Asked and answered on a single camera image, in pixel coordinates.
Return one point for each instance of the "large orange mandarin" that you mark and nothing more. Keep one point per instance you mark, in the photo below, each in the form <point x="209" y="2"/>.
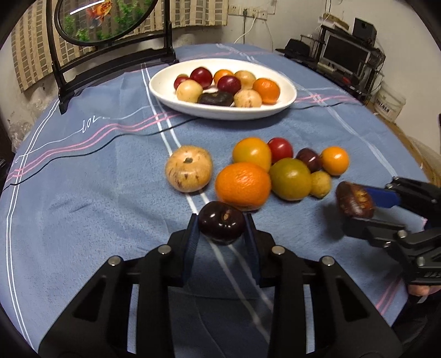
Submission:
<point x="268" y="90"/>

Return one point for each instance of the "pale speckled fruit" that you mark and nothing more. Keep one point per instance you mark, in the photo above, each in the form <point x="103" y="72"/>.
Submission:
<point x="248" y="98"/>

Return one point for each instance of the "person right hand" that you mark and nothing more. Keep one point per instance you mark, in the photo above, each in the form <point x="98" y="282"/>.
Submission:
<point x="421" y="291"/>

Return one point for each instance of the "dark mangosteen fruit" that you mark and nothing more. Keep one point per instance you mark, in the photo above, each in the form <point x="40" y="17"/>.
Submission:
<point x="218" y="98"/>

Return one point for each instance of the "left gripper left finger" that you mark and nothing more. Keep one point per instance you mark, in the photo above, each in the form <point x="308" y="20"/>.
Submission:
<point x="95" y="322"/>

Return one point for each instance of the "wall power strip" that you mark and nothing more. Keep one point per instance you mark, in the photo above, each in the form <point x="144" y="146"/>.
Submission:
<point x="252" y="12"/>

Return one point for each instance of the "black desk rack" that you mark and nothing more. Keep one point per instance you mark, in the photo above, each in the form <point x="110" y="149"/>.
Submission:
<point x="307" y="51"/>

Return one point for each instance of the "brown water chestnut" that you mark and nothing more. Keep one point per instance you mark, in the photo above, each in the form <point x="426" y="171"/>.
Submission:
<point x="353" y="200"/>

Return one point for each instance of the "white plastic bucket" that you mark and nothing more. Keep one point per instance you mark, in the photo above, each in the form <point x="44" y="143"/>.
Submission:
<point x="388" y="102"/>

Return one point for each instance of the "black speaker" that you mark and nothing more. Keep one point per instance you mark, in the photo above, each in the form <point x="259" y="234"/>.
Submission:
<point x="364" y="31"/>

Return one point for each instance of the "striped beige curtain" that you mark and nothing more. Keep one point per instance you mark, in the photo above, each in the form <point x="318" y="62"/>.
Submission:
<point x="89" y="21"/>

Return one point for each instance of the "yellow orange tomato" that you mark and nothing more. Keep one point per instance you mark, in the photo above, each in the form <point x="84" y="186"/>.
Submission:
<point x="254" y="150"/>

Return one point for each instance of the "small yellow green longan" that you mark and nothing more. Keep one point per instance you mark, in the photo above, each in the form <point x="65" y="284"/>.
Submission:
<point x="321" y="184"/>

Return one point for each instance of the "small red cherry tomato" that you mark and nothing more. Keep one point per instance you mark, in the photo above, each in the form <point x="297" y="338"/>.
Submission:
<point x="179" y="79"/>

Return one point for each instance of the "pale yellow round fruit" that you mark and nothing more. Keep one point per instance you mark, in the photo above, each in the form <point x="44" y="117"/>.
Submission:
<point x="189" y="91"/>

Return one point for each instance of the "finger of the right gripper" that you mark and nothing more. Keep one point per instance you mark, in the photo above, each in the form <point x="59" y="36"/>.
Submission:
<point x="412" y="195"/>
<point x="377" y="233"/>

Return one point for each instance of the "spotted pale apple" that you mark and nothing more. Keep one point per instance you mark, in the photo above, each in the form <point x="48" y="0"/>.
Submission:
<point x="189" y="168"/>

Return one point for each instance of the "large red plum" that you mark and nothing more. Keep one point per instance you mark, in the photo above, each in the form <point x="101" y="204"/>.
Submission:
<point x="229" y="84"/>

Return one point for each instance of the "goldfish screen black frame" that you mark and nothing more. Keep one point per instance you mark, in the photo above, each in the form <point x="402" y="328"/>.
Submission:
<point x="68" y="89"/>

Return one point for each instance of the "small orange fruit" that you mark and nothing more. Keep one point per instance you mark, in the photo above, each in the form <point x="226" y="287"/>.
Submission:
<point x="335" y="160"/>

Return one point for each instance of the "green yellow tomato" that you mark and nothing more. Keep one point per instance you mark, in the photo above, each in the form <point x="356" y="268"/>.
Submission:
<point x="290" y="179"/>

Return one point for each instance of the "small dark red plum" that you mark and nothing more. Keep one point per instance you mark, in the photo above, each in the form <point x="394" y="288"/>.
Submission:
<point x="311" y="159"/>

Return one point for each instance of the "smooth orange fruit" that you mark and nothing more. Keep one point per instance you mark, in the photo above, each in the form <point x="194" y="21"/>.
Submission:
<point x="221" y="73"/>

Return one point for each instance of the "dark purple plum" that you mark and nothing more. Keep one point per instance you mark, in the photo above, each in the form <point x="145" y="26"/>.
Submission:
<point x="221" y="222"/>

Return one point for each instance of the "computer monitor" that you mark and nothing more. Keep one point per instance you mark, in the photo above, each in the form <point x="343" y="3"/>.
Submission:
<point x="344" y="55"/>

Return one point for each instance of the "white oval plate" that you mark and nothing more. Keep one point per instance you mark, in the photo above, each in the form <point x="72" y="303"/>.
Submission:
<point x="161" y="86"/>

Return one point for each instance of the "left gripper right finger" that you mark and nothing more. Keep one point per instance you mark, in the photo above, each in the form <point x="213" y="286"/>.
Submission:
<point x="319" y="311"/>

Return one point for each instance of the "textured orange mandarin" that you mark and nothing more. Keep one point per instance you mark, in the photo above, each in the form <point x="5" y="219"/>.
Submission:
<point x="243" y="185"/>

